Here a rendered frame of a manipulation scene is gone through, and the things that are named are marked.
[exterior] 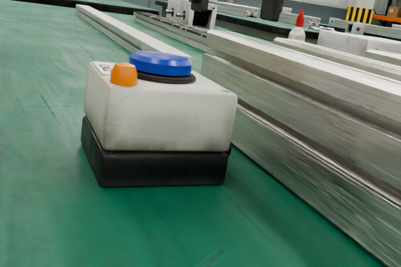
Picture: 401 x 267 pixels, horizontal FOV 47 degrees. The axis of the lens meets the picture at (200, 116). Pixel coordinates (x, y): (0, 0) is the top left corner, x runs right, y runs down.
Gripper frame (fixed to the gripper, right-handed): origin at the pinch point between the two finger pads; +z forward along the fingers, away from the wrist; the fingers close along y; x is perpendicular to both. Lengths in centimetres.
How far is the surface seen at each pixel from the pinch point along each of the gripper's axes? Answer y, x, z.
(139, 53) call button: 14.8, 17.6, 3.6
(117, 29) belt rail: 2.2, -45.9, 8.3
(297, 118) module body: 5.3, 21.9, 6.2
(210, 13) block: -35, -88, 4
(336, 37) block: -13.8, 0.1, 2.2
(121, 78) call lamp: 16.6, 21.1, 4.5
